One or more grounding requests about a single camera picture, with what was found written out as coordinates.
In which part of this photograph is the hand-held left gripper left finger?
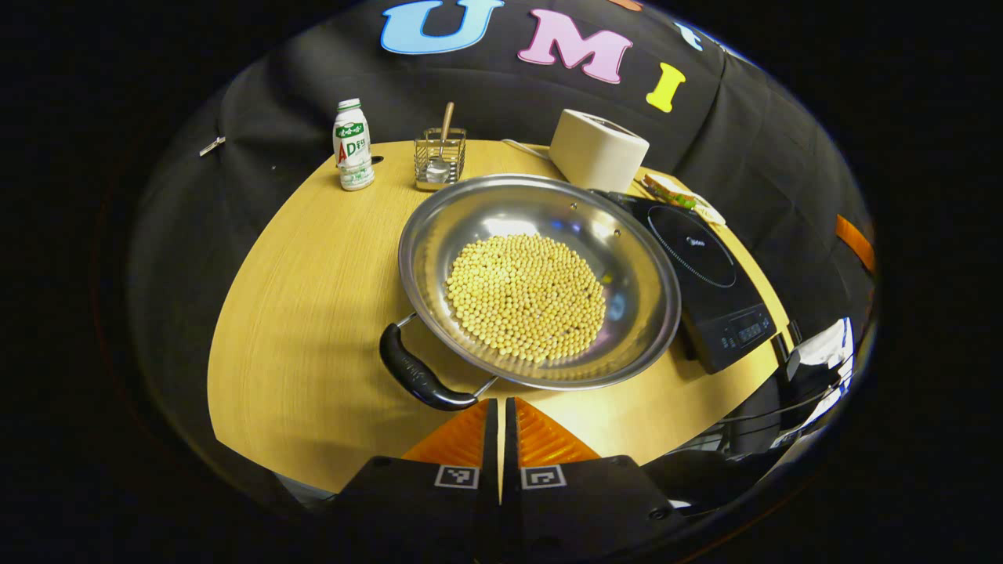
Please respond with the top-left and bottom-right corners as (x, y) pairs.
(335, 398), (501, 553)

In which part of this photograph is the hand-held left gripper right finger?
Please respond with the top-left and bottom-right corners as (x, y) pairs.
(503, 397), (683, 553)

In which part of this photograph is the black induction cooktop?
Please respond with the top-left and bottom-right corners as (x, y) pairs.
(592, 190), (778, 374)

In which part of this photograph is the steel pot with black handles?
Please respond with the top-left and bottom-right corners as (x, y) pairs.
(379, 174), (683, 412)

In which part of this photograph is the white blue cloth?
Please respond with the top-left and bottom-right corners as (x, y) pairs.
(788, 317), (856, 392)

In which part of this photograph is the sandwich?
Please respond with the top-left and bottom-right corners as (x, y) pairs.
(643, 173), (710, 212)

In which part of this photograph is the pile of soybeans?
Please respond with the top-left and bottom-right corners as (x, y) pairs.
(445, 233), (608, 365)

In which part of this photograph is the white toaster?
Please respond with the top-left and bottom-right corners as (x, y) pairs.
(549, 109), (650, 193)

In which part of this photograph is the white green drink bottle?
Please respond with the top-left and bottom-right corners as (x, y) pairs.
(333, 98), (375, 192)

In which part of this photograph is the white toaster cable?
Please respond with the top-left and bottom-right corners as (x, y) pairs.
(501, 139), (554, 162)

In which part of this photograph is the wire mesh basket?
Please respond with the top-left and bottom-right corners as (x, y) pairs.
(414, 127), (468, 191)

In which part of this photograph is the wooden handled spoon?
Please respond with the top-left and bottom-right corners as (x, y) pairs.
(427, 102), (456, 183)

